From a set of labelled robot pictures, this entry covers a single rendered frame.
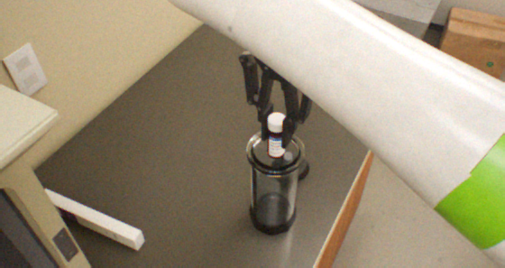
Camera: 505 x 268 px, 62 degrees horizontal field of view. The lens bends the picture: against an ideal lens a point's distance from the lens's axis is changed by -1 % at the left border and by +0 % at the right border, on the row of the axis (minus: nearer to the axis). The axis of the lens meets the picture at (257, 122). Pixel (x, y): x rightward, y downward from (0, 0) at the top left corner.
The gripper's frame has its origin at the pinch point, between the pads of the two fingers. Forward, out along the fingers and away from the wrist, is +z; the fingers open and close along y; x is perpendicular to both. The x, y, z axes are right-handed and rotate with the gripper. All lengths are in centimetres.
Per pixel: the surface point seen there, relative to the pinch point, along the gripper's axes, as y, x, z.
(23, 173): 17.0, 33.2, -14.3
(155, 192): 26.8, 8.0, 28.2
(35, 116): 6.5, 33.6, -29.0
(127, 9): 60, -28, 8
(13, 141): 5.9, 36.4, -29.1
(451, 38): -21, -208, 101
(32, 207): 17.0, 34.6, -9.0
